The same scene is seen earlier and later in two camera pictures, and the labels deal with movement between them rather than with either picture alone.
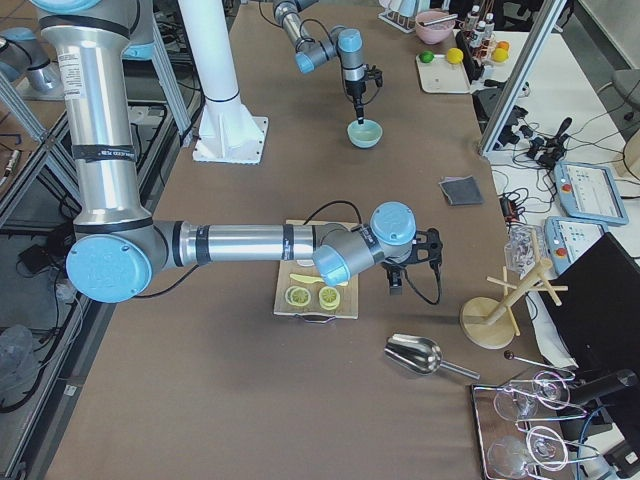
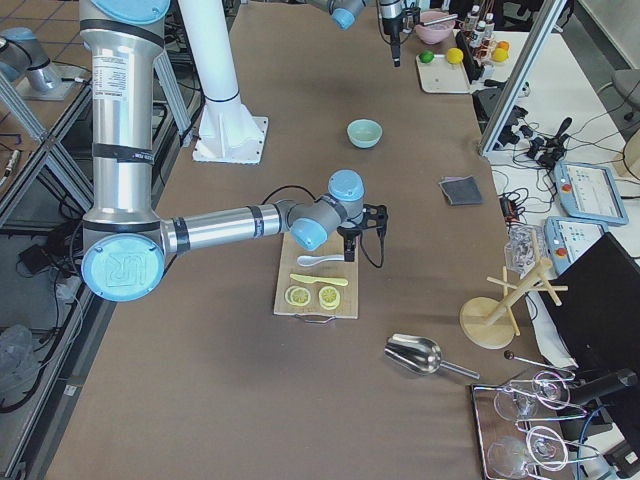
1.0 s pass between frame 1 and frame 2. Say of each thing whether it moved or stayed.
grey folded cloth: stayed
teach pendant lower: stayed
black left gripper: moved
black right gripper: moved
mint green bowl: stayed
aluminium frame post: stayed
